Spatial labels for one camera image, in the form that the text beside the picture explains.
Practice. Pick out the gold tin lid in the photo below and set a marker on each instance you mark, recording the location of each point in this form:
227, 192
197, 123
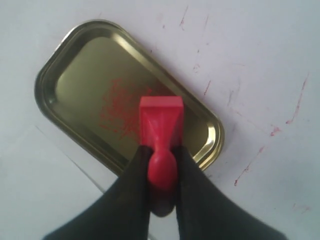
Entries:
91, 89

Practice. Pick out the red stamp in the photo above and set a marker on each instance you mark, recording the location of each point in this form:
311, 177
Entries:
161, 122

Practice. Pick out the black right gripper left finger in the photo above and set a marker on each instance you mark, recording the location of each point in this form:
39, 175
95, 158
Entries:
121, 213

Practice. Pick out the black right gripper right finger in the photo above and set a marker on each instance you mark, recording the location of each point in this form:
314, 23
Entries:
204, 213

